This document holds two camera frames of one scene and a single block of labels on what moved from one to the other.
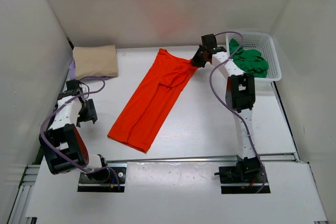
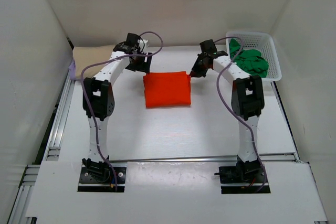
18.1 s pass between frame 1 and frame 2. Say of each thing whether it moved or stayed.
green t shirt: stayed
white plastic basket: stayed
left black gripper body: moved
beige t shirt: stayed
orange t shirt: moved
